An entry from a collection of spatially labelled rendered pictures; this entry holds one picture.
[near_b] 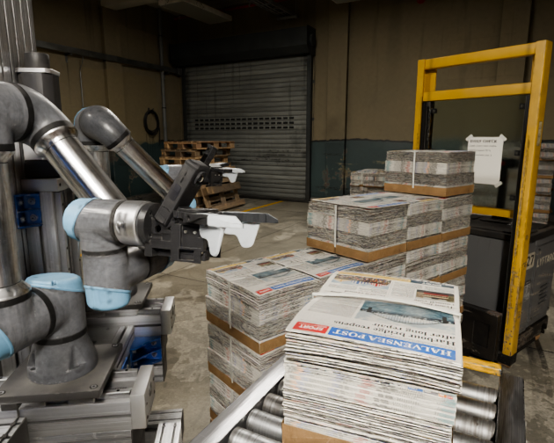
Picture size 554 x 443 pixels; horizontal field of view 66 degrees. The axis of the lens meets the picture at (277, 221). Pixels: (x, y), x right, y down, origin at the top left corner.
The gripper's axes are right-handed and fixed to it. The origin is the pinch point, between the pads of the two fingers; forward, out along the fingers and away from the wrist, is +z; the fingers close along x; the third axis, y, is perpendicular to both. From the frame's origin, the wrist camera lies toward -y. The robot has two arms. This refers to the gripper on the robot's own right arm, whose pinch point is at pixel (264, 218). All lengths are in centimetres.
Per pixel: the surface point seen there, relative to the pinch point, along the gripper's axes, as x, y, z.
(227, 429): -13.3, 42.3, -10.6
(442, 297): -34.1, 16.1, 27.9
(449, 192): -172, -9, 36
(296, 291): -90, 32, -19
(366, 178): -617, -34, -58
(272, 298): -80, 33, -25
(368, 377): -9.4, 25.5, 15.8
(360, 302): -26.2, 17.4, 11.9
